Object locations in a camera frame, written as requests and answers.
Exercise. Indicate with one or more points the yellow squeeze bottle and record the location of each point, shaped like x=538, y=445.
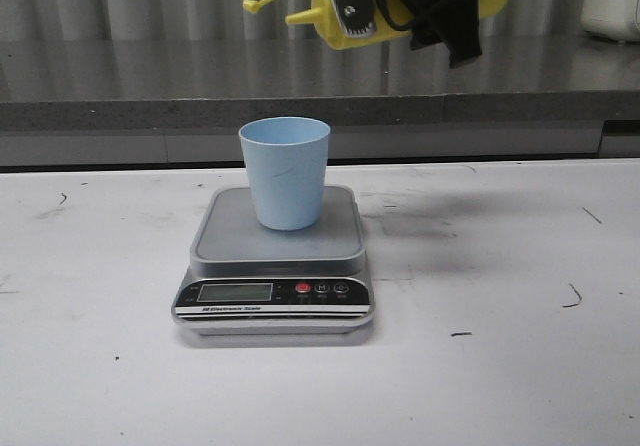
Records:
x=393, y=19

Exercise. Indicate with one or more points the light blue plastic cup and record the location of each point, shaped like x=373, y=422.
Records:
x=285, y=159

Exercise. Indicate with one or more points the silver digital kitchen scale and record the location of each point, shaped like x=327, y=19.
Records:
x=246, y=279

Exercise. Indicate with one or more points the white appliance in background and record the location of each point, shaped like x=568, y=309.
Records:
x=616, y=20

